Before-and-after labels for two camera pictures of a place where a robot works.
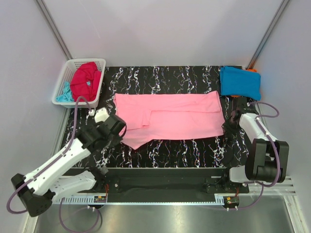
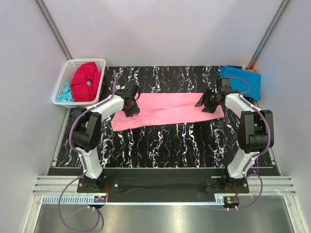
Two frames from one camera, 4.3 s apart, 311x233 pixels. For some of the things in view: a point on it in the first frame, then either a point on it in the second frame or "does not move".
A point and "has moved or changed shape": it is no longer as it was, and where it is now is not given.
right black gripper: (226, 124) to (208, 108)
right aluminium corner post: (283, 6) does not move
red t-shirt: (85, 81) does not move
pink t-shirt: (147, 117) has moved or changed shape
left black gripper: (117, 140) to (135, 110)
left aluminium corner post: (55, 30) does not move
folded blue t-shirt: (238, 81) does not move
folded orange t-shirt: (250, 70) does not move
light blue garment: (66, 96) does not move
